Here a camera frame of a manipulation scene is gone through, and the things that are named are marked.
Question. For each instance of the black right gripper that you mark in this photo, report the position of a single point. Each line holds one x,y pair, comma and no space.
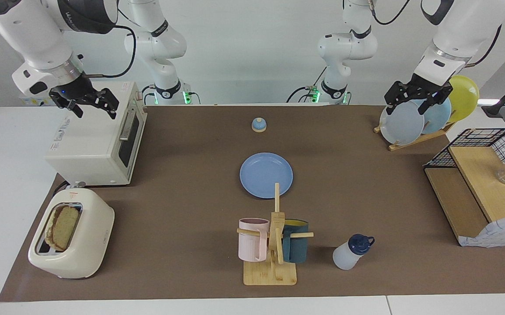
77,89

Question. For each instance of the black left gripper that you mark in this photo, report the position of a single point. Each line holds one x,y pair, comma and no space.
425,86

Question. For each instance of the slice of brown bread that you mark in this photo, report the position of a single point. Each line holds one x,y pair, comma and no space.
64,227

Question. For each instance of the white seasoning bottle blue cap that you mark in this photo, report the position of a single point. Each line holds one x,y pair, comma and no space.
346,258

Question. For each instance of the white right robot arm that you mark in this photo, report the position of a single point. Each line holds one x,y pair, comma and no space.
38,39

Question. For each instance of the pale grey plate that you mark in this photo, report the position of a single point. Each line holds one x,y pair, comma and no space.
401,124

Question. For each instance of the wooden plate rack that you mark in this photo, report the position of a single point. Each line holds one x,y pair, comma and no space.
414,142

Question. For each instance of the yellow plate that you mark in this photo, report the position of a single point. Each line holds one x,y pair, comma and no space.
464,96

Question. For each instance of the blue round plate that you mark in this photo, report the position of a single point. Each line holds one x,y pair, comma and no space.
265,173

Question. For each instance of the cream toaster oven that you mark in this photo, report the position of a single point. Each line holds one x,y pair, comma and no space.
90,148

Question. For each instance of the white power strip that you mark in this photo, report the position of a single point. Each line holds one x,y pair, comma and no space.
33,100

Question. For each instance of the brown table mat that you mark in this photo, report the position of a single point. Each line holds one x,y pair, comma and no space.
182,175

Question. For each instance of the cream two-slot toaster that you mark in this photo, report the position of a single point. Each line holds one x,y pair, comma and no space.
90,236

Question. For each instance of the wooden box shelf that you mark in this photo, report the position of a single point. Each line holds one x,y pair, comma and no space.
497,232

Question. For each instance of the small blue call bell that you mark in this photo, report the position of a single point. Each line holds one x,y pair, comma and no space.
259,125

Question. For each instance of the teal mug yellow inside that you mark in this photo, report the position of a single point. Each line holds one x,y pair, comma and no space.
298,247

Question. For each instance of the pink mug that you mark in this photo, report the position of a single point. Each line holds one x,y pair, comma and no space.
250,245

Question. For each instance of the wooden mug tree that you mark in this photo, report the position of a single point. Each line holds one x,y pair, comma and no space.
269,273

